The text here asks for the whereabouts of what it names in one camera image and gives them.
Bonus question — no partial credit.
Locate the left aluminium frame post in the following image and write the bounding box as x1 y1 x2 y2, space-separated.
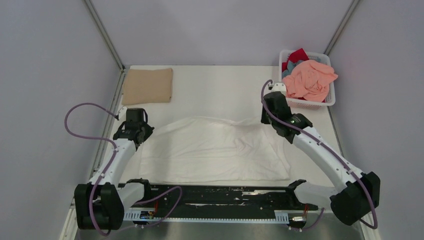
82 0 125 72

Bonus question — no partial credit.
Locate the right aluminium frame post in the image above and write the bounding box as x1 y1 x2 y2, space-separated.
323 0 362 55

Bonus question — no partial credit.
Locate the white t shirt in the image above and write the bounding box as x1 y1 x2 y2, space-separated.
135 117 291 184

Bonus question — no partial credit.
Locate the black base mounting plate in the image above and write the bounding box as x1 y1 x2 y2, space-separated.
127 183 319 219

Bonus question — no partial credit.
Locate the grey blue t shirt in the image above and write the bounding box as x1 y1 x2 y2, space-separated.
281 60 303 79

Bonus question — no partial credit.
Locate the white slotted cable duct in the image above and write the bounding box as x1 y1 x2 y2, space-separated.
123 210 291 225

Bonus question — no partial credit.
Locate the folded tan t shirt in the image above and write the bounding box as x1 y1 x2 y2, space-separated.
121 68 174 106

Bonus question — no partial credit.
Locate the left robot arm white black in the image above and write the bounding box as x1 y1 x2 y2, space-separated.
74 108 154 235

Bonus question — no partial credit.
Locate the crumpled salmon pink t shirt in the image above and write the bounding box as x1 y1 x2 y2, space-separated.
282 60 338 103

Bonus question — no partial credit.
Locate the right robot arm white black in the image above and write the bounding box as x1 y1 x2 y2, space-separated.
261 91 381 230

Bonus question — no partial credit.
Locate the aluminium frame post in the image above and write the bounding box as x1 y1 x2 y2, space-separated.
323 0 362 55
82 0 125 72

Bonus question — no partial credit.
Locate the red t shirt in basket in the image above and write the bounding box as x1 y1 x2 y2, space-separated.
281 48 309 71

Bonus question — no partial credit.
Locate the white plastic laundry basket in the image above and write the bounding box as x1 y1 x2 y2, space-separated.
279 50 336 110

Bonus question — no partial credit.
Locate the aluminium table edge rail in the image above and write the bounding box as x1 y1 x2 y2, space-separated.
56 67 129 240

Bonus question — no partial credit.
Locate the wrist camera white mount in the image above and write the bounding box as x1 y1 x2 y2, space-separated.
268 82 287 95
115 106 128 121

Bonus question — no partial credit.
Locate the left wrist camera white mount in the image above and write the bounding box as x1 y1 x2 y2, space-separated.
115 106 128 121

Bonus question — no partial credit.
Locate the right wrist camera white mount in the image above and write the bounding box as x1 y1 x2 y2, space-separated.
268 82 287 95

